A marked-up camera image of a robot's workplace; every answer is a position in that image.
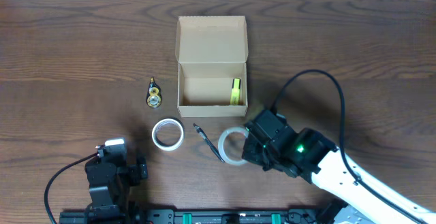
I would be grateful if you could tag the black pen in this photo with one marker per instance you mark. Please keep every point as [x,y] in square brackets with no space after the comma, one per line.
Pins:
[208,142]

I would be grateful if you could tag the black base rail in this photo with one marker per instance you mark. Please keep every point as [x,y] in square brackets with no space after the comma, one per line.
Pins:
[168,216]

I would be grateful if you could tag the open cardboard box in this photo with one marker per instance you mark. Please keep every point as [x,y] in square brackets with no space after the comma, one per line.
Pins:
[211,51]

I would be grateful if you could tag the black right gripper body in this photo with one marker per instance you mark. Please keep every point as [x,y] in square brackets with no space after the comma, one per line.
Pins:
[264,156]

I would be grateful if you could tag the clear tape roll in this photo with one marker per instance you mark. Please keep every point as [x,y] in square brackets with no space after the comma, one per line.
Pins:
[221,143]

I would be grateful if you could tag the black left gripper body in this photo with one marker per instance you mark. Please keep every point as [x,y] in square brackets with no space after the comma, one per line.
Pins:
[136,172]

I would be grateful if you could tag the white tape roll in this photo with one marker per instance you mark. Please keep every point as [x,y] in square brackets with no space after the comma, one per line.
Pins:
[168,134]

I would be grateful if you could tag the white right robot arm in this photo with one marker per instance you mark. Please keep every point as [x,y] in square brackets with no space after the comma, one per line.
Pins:
[316,159]

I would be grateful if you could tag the black yellow correction tape dispenser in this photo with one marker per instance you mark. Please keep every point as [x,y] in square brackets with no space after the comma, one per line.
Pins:
[153,97]

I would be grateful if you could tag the yellow highlighter marker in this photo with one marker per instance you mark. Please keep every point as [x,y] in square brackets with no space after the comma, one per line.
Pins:
[235,92]

